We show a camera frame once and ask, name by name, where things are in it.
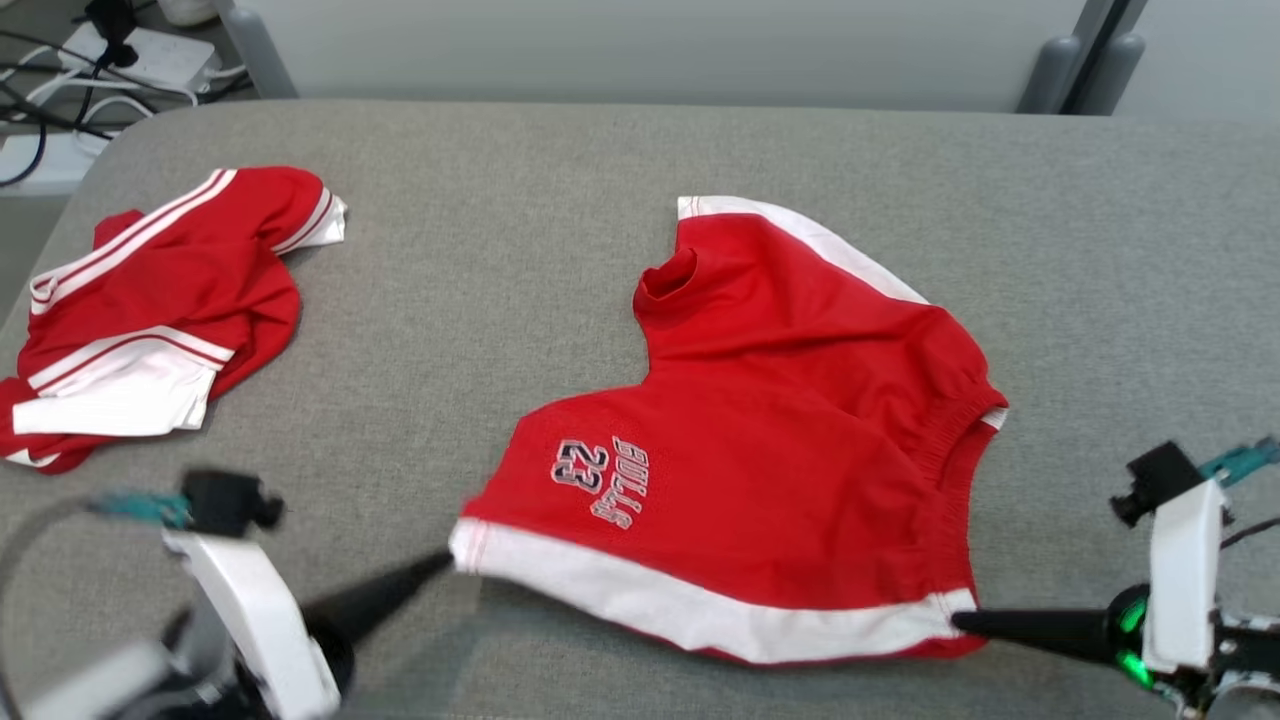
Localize right cable with teal connector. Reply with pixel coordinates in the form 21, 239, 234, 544
1198, 436, 1280, 553

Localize black floor cable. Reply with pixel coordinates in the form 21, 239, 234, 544
0, 28, 111, 189

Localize white partition panel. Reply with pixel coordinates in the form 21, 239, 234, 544
232, 0, 1101, 113
1112, 0, 1280, 121

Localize white power strip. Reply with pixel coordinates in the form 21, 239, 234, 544
58, 22, 219, 93
0, 130, 111, 197

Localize black power plug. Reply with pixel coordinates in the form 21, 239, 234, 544
83, 0, 139, 69

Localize red white basketball jersey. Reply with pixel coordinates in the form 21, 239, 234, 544
0, 165, 349, 476

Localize red white basketball shorts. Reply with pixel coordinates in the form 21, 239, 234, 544
448, 195, 1009, 666

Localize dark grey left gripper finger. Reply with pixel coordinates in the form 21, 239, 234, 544
305, 548, 457, 649

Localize grey metal partition post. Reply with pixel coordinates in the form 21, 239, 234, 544
1058, 0, 1151, 113

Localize grey partition foot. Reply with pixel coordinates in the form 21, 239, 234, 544
213, 0, 299, 100
1017, 35, 1084, 115
1075, 33, 1147, 117

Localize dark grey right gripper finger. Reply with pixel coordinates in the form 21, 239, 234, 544
950, 605, 1119, 666

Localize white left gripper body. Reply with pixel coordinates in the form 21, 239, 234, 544
163, 528, 358, 720

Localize white floor cable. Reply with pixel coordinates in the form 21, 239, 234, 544
25, 65, 251, 106

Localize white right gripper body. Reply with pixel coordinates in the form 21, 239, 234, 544
1108, 480, 1227, 693

